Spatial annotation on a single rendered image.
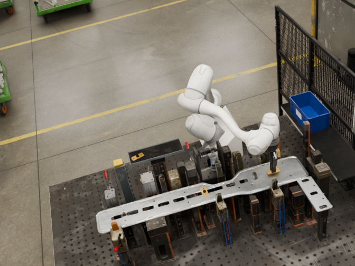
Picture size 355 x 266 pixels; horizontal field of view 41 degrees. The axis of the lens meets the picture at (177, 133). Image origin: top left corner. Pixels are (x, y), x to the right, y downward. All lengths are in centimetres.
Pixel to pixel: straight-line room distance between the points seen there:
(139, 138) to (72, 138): 83
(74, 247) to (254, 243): 122
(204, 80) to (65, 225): 145
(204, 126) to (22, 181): 238
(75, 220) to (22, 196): 162
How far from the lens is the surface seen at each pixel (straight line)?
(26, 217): 484
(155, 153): 315
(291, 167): 316
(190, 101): 303
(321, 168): 307
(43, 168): 532
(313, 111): 358
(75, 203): 368
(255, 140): 271
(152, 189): 309
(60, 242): 346
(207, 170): 317
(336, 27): 547
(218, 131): 370
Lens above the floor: 314
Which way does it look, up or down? 37 degrees down
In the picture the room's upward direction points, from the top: 12 degrees counter-clockwise
